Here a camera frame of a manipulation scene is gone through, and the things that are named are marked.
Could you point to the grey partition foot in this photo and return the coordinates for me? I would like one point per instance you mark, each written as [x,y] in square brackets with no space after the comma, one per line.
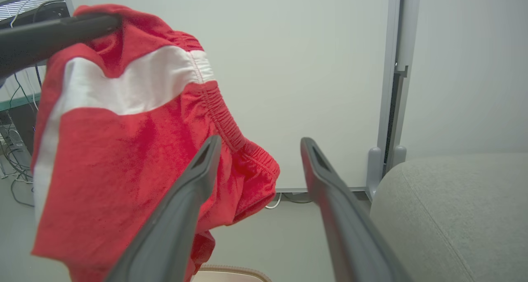
[399,155]
[374,170]

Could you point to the large white partition panel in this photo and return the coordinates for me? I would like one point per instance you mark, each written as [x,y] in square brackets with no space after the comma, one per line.
[297,67]

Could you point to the narrow white partition panel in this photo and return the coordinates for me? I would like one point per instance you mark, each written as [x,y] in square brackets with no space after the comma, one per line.
[466,67]

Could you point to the grey fabric sofa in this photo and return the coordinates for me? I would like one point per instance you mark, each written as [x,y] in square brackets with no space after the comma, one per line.
[453,216]

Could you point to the cream perforated laundry basket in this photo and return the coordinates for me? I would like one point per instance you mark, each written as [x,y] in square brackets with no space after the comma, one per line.
[231,273]

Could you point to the black device with vents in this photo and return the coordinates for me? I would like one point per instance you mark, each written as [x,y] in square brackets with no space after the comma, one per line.
[45,10]

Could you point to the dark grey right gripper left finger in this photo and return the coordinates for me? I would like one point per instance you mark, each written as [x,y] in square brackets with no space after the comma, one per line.
[177,216]

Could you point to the grey table leg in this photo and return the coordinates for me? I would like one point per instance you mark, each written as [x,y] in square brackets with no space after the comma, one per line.
[18,101]

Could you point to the red shorts with white stripe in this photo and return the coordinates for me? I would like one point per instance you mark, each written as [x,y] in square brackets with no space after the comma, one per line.
[115,158]

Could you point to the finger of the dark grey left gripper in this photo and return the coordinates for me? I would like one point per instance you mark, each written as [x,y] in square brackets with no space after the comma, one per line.
[37,40]

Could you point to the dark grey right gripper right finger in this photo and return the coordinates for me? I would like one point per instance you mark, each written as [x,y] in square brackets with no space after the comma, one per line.
[346,224]

